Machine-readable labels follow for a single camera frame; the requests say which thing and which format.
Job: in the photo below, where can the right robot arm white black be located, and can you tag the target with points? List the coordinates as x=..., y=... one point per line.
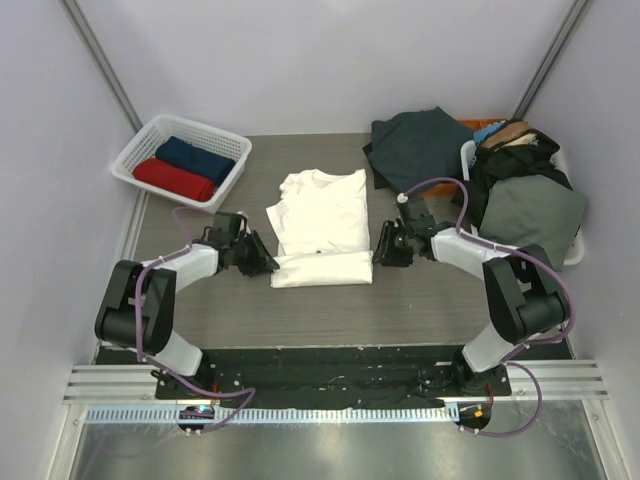
x=524, y=297

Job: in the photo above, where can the white plastic lattice basket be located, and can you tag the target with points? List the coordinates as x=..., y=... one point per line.
x=160, y=129

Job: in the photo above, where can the black crumpled garment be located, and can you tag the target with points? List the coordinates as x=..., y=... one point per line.
x=484, y=167

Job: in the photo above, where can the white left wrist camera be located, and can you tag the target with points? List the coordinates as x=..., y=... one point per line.
x=245, y=229

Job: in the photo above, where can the rolled red t-shirt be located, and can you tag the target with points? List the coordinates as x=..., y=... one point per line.
x=158, y=173

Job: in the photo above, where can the dark teal folded t-shirt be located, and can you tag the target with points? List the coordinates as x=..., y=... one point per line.
x=412, y=147

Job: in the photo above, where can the blue cloth in bin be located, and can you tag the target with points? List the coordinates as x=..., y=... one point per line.
x=487, y=129

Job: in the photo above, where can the orange plastic tray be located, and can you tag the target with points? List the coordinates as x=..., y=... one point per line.
x=445, y=189

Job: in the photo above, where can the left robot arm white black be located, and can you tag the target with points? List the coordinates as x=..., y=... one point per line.
x=137, y=310

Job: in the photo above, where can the grey green t-shirt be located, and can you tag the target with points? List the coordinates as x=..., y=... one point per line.
x=534, y=210

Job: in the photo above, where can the rolled navy blue t-shirt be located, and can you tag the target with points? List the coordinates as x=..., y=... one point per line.
x=195, y=160

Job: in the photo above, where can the white floral print t-shirt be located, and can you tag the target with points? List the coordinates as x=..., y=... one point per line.
x=321, y=225

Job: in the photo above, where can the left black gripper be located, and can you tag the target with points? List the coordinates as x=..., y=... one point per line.
x=261, y=262

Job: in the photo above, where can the slotted white cable duct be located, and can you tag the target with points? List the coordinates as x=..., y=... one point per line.
x=203, y=415

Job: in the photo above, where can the tan beige garment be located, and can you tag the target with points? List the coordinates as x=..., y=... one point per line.
x=511, y=130

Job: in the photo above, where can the white plastic laundry bin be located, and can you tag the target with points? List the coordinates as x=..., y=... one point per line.
x=576, y=251

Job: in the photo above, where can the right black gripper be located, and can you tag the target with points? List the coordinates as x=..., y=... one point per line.
x=392, y=247

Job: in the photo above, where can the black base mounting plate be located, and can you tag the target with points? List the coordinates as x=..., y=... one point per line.
x=338, y=378

